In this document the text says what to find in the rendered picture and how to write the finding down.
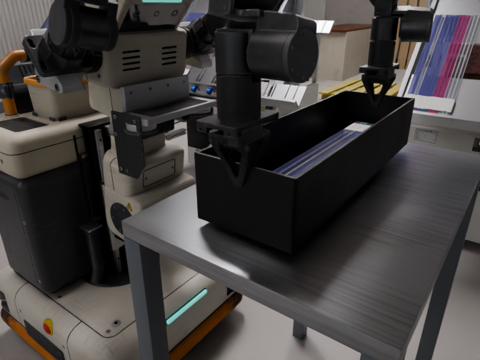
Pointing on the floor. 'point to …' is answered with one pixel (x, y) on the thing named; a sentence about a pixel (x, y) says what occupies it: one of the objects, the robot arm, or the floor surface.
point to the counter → (343, 51)
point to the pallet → (358, 88)
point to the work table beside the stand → (326, 258)
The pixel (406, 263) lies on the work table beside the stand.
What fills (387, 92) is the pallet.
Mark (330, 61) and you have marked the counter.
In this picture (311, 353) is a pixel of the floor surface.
